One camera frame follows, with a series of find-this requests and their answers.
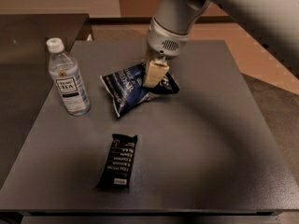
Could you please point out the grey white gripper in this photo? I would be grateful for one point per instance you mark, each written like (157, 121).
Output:
(163, 42)

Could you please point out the blue kettle chip bag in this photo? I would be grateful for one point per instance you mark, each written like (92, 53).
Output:
(127, 91)

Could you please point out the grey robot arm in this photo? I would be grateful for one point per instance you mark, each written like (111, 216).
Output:
(274, 24)

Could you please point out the clear plastic tea bottle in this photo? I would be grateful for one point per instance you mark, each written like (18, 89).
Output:
(65, 73)

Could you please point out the black snack bar wrapper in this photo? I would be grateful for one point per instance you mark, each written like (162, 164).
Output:
(119, 163)

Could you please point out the dark side table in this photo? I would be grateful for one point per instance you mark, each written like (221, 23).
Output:
(24, 78)

